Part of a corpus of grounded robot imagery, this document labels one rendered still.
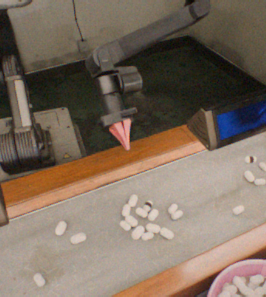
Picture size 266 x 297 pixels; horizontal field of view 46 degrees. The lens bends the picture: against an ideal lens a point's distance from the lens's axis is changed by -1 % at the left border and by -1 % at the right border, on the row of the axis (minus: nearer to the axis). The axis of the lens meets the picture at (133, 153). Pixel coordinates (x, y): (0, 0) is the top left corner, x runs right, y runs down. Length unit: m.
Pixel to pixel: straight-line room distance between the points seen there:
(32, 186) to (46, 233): 0.15
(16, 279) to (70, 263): 0.12
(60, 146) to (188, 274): 0.90
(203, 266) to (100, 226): 0.27
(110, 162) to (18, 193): 0.27
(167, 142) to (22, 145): 0.45
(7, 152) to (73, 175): 0.23
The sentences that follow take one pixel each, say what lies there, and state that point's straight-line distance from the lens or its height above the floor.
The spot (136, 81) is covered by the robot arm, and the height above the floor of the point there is 0.97.
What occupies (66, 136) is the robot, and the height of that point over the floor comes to 0.47.
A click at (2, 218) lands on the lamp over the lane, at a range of 0.48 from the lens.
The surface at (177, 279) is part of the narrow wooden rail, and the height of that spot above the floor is 0.76.
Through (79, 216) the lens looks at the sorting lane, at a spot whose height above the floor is 0.74.
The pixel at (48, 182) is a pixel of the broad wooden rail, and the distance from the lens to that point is 0.91.
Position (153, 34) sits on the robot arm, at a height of 1.05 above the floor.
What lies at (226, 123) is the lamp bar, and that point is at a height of 1.08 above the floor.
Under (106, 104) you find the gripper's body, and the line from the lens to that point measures 0.84.
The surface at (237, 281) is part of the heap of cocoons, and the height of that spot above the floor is 0.74.
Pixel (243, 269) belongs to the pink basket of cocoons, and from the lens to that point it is 0.80.
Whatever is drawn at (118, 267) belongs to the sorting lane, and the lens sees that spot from 0.77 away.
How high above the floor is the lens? 1.43
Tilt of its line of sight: 44 degrees down
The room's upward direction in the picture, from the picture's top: straight up
